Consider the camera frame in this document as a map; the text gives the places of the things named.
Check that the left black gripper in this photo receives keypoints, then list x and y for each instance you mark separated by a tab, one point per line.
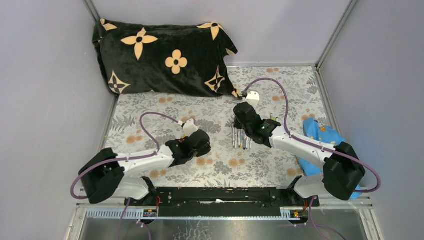
205	150

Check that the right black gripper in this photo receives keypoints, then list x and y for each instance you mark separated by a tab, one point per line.
236	123

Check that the dark green end marker pen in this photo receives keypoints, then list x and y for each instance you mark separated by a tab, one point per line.
244	141

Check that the yellow cap marker pen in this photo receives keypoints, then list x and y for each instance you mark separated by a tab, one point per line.
236	146

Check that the brown marker pen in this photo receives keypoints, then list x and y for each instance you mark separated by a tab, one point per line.
233	135

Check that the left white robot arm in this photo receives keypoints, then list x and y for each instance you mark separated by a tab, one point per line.
111	174

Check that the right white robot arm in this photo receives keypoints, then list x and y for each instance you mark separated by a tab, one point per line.
339	176

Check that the floral table mat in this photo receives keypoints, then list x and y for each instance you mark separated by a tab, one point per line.
142	121

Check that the black pillow with beige flowers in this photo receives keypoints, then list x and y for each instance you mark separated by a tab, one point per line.
172	59

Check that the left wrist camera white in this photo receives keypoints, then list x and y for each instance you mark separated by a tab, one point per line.
189	127

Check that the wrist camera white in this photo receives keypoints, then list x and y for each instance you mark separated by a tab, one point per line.
253	98
189	127

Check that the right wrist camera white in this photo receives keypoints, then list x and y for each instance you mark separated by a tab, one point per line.
253	98

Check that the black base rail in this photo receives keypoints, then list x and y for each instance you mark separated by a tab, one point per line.
222	202

